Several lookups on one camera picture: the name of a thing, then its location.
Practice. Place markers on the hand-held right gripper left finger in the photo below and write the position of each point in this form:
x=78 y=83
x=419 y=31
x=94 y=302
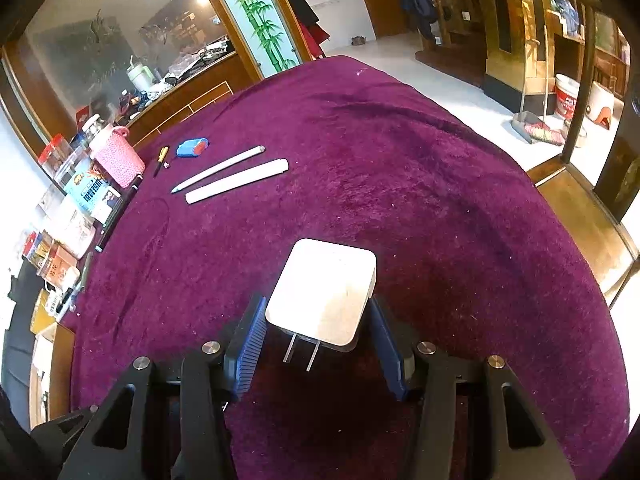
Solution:
x=247 y=355

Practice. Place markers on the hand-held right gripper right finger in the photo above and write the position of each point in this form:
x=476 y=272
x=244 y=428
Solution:
x=387 y=355

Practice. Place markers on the white charger adapter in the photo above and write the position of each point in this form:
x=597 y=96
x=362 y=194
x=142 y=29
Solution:
x=322 y=295

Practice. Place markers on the purple tablecloth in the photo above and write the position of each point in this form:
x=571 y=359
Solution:
x=400 y=185

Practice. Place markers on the white pen cap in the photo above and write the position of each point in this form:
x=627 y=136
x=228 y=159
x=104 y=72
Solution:
x=237 y=180

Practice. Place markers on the silver marker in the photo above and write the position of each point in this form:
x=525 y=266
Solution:
x=76 y=285

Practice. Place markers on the black marker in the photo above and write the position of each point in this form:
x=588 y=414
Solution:
x=135 y=184
x=110 y=225

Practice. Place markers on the white pen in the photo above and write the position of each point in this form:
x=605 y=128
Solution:
x=217 y=167

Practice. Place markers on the cardboard box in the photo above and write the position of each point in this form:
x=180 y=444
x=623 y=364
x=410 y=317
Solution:
x=45 y=360

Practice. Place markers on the white and blue small box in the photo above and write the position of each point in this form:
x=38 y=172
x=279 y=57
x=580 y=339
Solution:
x=109 y=205

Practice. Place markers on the orange-label jar with red lid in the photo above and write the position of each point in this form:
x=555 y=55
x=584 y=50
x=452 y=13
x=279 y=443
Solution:
x=57 y=265

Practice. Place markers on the white plastic jar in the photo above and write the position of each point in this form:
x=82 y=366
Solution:
x=75 y=230

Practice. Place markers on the small yellow screwdriver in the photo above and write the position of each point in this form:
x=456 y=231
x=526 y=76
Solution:
x=161 y=160

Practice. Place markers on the blue lighter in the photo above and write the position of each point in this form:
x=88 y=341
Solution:
x=192 y=147

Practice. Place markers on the clear jar with blue label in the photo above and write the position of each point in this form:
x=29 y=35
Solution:
x=92 y=187

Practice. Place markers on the pink knit-sleeved bottle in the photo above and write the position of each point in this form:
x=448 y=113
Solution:
x=117 y=155

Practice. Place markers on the dark wooden chair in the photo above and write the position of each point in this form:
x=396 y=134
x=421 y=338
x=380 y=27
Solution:
x=585 y=200

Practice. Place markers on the wooden counter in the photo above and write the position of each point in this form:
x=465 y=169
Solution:
x=185 y=95

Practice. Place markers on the broom with dustpan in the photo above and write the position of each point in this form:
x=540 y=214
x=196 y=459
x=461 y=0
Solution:
x=537 y=127

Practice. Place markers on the clear jar with red lid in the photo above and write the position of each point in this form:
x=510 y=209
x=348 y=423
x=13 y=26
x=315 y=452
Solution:
x=54 y=154

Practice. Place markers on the white and red bucket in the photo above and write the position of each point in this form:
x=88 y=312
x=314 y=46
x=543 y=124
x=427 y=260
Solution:
x=567 y=97

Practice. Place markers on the bamboo painted panel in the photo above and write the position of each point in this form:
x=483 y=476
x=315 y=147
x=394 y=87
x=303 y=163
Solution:
x=255 y=15

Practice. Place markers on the wooden staircase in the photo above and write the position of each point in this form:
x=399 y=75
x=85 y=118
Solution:
x=452 y=15

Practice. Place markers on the blue jacket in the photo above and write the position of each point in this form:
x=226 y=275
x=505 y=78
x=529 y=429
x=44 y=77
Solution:
x=419 y=5

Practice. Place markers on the dark coat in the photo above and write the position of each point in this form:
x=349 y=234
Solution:
x=299 y=5

